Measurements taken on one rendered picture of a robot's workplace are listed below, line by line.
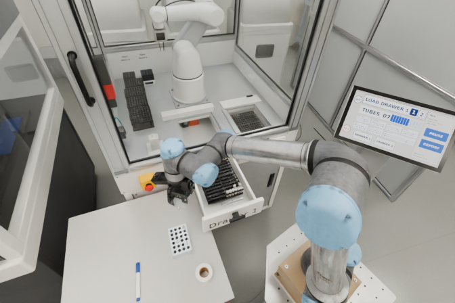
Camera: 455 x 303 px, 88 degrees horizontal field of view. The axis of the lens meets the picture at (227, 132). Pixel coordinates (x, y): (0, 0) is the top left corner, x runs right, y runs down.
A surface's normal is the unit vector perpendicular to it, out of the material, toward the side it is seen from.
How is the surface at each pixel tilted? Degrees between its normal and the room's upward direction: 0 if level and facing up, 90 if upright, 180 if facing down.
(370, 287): 0
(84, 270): 0
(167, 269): 0
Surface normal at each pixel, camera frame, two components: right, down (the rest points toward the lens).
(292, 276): 0.07, -0.71
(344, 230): -0.56, 0.45
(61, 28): 0.36, 0.65
